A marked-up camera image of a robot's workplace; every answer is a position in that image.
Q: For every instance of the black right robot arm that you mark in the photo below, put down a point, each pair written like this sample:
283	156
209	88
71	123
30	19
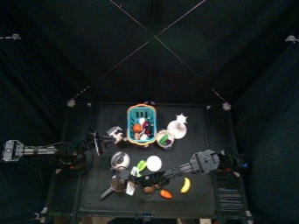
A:
202	162

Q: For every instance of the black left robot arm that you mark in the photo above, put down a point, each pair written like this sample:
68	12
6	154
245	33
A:
35	150

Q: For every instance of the small silver toy pot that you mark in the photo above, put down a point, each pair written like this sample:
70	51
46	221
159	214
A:
159	137

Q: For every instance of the brown round toy vegetable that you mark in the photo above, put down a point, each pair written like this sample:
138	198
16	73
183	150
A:
149	190

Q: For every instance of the silver white toy kettle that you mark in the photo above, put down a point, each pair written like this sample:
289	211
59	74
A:
119	161

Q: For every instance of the light green toy lettuce leaf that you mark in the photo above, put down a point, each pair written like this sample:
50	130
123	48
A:
142	164

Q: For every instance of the orange toy carrot green top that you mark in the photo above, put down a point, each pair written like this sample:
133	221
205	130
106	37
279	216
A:
166	194

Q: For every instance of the teal basket with orange rim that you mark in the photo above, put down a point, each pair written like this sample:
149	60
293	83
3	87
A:
131	122

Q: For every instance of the orange round toy fruit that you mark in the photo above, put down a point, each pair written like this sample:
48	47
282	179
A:
137	128

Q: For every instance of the small white toy food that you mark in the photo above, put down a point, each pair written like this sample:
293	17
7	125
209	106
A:
145	136

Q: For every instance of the yellow toy banana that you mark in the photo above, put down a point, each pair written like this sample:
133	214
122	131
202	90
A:
186	185

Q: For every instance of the white toy egg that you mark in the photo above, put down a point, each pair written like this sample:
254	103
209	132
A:
142	120

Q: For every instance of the dark red toy food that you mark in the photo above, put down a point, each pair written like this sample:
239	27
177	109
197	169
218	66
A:
147	126

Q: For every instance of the purple toy eggplant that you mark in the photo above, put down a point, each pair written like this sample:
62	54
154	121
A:
169	142

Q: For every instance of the green toy vegetable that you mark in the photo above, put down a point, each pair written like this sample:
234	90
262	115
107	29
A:
163	140

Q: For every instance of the white star-topped object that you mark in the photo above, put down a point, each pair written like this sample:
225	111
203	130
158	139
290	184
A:
178	129

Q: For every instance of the white star-topped toy stand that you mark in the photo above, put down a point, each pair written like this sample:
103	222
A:
182	118

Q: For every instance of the white printed label sticker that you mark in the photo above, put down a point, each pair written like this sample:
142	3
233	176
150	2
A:
230	198

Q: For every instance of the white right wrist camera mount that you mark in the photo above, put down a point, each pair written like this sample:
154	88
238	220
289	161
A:
131	189

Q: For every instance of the metal frame corner bracket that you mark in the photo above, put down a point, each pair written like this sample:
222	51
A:
226	106
71	102
15	37
291	38

